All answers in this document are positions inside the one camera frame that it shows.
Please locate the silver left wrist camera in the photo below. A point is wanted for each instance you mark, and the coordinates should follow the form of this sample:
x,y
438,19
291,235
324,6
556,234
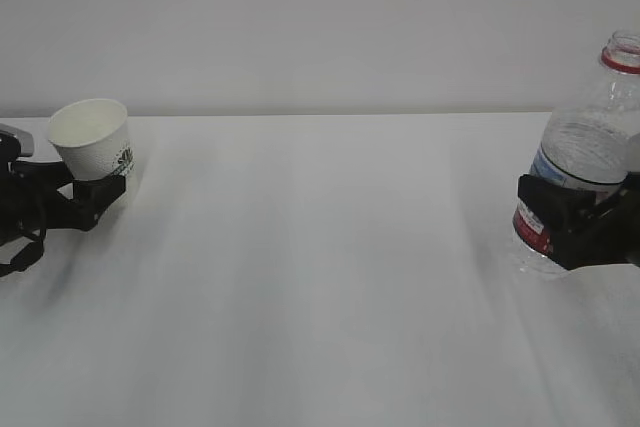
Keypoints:
x,y
24,138

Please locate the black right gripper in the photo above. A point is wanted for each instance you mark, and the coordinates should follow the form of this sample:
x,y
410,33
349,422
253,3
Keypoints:
x,y
586,228

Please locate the white paper cup green logo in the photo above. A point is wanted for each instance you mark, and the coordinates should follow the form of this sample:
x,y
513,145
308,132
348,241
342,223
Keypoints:
x,y
92,139

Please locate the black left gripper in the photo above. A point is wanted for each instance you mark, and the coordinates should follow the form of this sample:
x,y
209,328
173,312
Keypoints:
x,y
72,204

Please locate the clear plastic water bottle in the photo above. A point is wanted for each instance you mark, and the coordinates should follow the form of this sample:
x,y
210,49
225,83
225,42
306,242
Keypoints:
x,y
584,142

